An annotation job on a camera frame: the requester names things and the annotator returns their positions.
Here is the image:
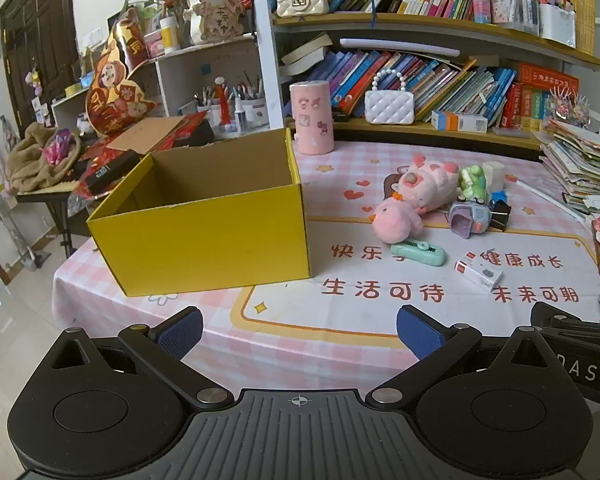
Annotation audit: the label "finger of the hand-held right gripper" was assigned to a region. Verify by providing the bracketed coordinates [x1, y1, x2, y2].
[530, 304, 600, 349]

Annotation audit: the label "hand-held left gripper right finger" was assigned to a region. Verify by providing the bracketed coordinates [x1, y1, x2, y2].
[364, 304, 565, 411]

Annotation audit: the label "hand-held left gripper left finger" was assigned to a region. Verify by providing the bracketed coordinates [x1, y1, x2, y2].
[46, 306, 237, 412]

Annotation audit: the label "teal correction tape dispenser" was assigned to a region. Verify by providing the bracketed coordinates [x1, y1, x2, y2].
[390, 239, 448, 267]

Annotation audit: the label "yellow cardboard box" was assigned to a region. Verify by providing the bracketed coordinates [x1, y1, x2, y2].
[86, 128, 312, 297]

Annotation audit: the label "purple toy camera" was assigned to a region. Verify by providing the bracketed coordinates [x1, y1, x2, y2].
[447, 199, 491, 241]

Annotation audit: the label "small white red box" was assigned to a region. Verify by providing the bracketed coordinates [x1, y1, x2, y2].
[453, 254, 504, 292]

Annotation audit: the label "pink checked printed tablecloth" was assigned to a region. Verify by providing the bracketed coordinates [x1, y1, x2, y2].
[52, 139, 600, 397]

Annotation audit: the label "small pink plush chick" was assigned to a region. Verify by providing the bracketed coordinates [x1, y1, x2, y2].
[371, 196, 424, 242]

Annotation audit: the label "white plastic strip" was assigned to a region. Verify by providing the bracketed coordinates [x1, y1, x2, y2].
[509, 176, 592, 222]

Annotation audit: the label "large pink plush toy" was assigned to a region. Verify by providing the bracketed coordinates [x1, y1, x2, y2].
[383, 155, 464, 216]

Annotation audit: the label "green frog toy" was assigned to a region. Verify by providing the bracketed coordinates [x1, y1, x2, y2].
[457, 165, 490, 201]

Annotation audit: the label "messy stack of booklets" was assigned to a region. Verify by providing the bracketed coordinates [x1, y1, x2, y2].
[539, 119, 600, 212]

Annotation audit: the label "white cube eraser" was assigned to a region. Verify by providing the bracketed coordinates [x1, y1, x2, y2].
[482, 161, 506, 194]

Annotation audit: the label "long black box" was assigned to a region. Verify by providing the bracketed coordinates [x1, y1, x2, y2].
[84, 149, 142, 195]

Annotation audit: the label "electric piano keyboard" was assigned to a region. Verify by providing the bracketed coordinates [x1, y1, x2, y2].
[14, 180, 89, 262]

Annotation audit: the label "brown cardboard sheet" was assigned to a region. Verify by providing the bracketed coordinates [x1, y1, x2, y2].
[104, 115, 187, 157]

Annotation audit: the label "pile of red envelopes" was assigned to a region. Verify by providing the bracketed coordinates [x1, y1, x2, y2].
[74, 111, 216, 197]

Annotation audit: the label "orange white carton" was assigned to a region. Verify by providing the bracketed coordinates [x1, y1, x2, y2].
[430, 110, 489, 134]

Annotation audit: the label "white quilted pearl purse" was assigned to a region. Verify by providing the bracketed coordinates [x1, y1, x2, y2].
[364, 67, 415, 125]

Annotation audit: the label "red thick dictionaries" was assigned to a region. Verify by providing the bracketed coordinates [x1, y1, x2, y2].
[500, 62, 581, 134]

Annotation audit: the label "brown fleece blanket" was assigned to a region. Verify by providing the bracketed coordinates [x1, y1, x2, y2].
[5, 122, 84, 194]

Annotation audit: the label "pink cylindrical container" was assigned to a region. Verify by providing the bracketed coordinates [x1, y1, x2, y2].
[289, 81, 336, 155]

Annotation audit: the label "cups of pens and brushes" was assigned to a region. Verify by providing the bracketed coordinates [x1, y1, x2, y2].
[192, 74, 269, 133]

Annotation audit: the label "red monkey paper decoration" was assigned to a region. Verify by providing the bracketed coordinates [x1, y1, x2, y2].
[85, 18, 157, 137]

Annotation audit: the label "row of colourful slanted books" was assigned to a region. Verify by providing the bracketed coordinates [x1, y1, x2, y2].
[280, 46, 520, 127]

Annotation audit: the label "white shelf unit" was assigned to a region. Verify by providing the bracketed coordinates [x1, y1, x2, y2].
[50, 34, 272, 133]

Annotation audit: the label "white bottle yellow label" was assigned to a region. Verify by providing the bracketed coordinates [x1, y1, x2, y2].
[158, 15, 181, 55]

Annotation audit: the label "wooden bookshelf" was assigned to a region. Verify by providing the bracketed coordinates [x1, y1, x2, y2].
[254, 0, 600, 162]

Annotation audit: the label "row of white pen holders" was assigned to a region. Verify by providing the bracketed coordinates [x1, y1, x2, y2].
[472, 0, 579, 49]

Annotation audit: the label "wooden rabbit ornament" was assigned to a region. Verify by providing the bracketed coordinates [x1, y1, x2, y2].
[184, 0, 246, 46]

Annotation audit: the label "dark wooden door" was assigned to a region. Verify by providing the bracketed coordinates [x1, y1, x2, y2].
[0, 0, 79, 128]

